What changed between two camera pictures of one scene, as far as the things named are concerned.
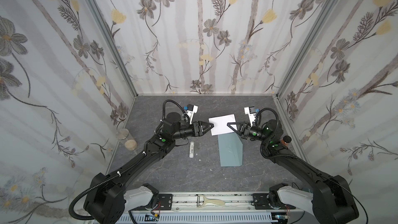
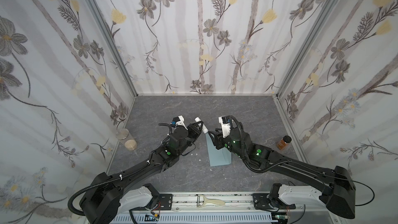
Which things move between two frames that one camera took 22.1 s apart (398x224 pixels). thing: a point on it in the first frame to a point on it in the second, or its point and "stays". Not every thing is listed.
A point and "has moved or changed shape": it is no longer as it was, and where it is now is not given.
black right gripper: [244, 129] to [217, 137]
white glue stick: [192, 149] has moved or changed shape
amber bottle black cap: [285, 140] stays
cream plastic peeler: [201, 200] stays
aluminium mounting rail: [233, 200] stays
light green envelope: [230, 147] has moved or changed shape
